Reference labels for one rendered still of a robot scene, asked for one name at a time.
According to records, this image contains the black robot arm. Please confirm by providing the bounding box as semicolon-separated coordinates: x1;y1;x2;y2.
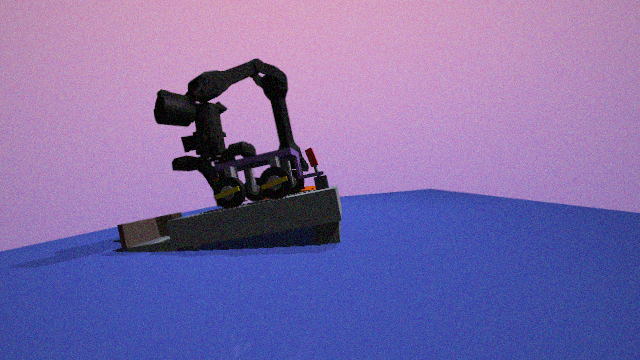
154;59;309;174

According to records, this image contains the grey ramp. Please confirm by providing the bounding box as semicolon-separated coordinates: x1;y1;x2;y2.
117;175;342;252

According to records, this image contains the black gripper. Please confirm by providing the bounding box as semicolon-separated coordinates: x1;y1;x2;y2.
172;124;257;191

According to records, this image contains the red-headed grey pin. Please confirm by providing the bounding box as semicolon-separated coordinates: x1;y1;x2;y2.
305;148;319;172

